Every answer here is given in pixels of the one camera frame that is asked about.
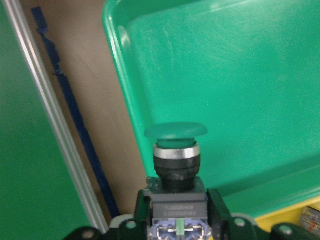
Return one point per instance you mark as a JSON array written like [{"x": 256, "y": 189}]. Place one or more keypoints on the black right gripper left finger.
[{"x": 143, "y": 217}]

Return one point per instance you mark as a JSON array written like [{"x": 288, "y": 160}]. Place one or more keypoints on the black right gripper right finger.
[{"x": 218, "y": 215}]

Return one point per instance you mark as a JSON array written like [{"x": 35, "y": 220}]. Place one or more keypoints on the green push button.
[{"x": 178, "y": 199}]

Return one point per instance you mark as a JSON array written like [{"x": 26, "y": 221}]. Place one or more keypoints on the yellow plastic tray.
[{"x": 305, "y": 214}]

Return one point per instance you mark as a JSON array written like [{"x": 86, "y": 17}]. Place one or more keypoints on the green conveyor belt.
[{"x": 45, "y": 192}]

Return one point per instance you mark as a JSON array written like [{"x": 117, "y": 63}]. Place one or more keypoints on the green plastic tray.
[{"x": 249, "y": 70}]

